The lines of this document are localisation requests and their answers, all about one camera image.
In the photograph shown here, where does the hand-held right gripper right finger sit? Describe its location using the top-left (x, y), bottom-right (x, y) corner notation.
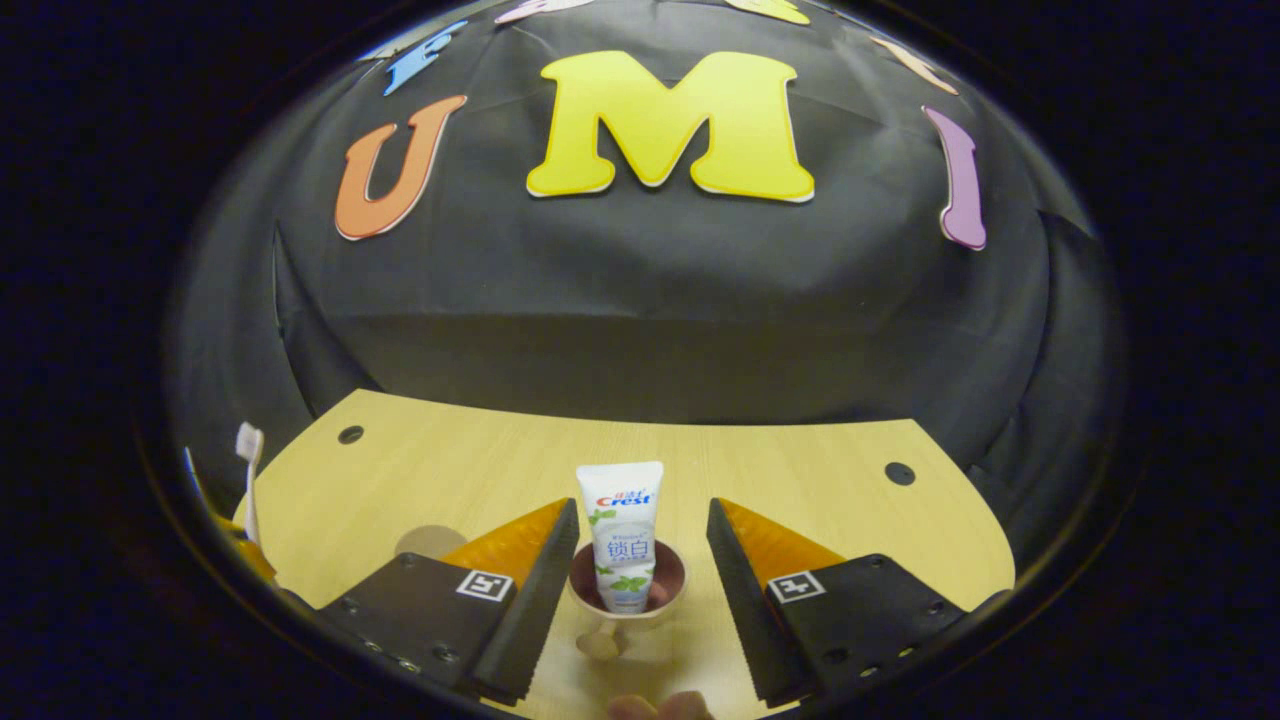
top-left (706, 497), bottom-right (971, 708)

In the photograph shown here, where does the light wooden desktop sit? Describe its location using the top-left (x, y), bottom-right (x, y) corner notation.
top-left (235, 388), bottom-right (1016, 720)

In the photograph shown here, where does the beige cup with handle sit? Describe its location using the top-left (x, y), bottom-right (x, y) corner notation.
top-left (567, 540), bottom-right (691, 662)

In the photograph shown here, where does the pale pink toothbrush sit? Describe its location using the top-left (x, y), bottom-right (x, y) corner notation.
top-left (235, 422), bottom-right (267, 546)

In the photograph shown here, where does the white toothpaste tube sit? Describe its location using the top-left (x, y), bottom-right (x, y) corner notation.
top-left (576, 461), bottom-right (665, 614)

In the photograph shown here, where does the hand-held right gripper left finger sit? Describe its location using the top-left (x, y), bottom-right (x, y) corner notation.
top-left (315, 498), bottom-right (582, 706)

